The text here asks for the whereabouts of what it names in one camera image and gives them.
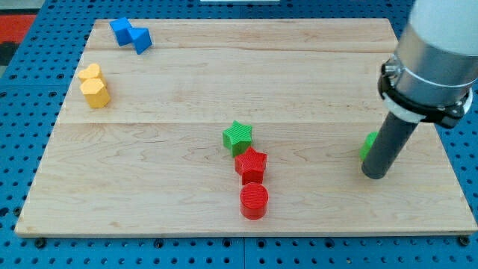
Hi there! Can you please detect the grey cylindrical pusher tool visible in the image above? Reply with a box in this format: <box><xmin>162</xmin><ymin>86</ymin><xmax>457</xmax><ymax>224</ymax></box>
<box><xmin>361</xmin><ymin>112</ymin><xmax>418</xmax><ymax>179</ymax></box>

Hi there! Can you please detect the blue cube block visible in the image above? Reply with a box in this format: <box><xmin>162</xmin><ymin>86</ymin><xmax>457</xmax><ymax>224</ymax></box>
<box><xmin>109</xmin><ymin>17</ymin><xmax>132</xmax><ymax>46</ymax></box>

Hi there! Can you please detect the red star block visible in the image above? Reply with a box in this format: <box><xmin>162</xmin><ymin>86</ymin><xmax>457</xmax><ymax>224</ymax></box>
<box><xmin>235</xmin><ymin>146</ymin><xmax>267</xmax><ymax>185</ymax></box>

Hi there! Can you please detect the green star block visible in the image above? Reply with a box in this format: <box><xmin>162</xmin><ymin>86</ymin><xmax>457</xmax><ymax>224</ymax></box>
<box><xmin>222</xmin><ymin>120</ymin><xmax>252</xmax><ymax>157</ymax></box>

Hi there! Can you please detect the light wooden board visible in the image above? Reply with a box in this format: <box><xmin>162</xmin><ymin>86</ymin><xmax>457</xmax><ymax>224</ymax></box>
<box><xmin>15</xmin><ymin>19</ymin><xmax>477</xmax><ymax>238</ymax></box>

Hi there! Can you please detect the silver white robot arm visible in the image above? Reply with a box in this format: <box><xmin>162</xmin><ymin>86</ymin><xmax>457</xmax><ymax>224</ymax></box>
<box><xmin>379</xmin><ymin>0</ymin><xmax>477</xmax><ymax>129</ymax></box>

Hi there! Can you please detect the red circle block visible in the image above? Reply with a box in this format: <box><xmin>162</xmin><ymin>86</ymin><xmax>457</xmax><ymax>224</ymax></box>
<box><xmin>240</xmin><ymin>182</ymin><xmax>269</xmax><ymax>220</ymax></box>

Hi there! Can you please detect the blue triangle block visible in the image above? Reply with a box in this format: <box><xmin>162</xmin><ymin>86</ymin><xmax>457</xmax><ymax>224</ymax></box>
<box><xmin>128</xmin><ymin>28</ymin><xmax>152</xmax><ymax>55</ymax></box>

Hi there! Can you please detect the green circle block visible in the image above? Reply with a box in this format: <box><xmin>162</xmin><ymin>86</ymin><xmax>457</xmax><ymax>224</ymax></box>
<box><xmin>359</xmin><ymin>132</ymin><xmax>378</xmax><ymax>161</ymax></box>

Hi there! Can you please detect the yellow heart block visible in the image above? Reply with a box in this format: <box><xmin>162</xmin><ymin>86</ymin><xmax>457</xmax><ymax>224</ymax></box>
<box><xmin>77</xmin><ymin>63</ymin><xmax>107</xmax><ymax>85</ymax></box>

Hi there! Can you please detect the yellow hexagon block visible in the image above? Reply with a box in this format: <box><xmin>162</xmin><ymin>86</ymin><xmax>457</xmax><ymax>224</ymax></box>
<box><xmin>80</xmin><ymin>78</ymin><xmax>111</xmax><ymax>108</ymax></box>

